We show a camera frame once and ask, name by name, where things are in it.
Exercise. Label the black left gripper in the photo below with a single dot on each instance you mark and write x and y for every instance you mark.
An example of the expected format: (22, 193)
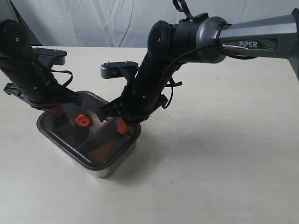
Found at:
(36, 85)

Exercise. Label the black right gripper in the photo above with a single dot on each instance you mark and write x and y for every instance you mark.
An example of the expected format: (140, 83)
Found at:
(141, 96)

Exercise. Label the dark transparent box lid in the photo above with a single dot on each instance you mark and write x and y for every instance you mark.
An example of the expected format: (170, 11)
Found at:
(59, 129)

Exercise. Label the yellow toy cheese wedge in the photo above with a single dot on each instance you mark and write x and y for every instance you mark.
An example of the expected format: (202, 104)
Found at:
(103, 153)

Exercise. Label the red toy sausage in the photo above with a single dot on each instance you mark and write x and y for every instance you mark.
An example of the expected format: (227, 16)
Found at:
(80, 135)

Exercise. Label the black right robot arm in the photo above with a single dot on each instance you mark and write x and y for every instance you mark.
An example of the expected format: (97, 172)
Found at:
(203, 40)

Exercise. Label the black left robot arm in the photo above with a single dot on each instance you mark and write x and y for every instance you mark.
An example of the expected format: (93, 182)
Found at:
(15, 47)

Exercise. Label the stainless steel lunch box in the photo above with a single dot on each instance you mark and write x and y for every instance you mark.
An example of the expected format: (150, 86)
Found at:
(102, 132)

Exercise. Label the white backdrop curtain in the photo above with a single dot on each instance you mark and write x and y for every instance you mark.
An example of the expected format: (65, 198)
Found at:
(126, 23)

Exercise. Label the dark panel at left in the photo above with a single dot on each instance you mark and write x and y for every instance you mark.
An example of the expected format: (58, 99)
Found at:
(9, 11)

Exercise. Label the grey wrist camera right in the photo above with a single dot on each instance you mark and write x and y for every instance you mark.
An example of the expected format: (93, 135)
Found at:
(127, 69)

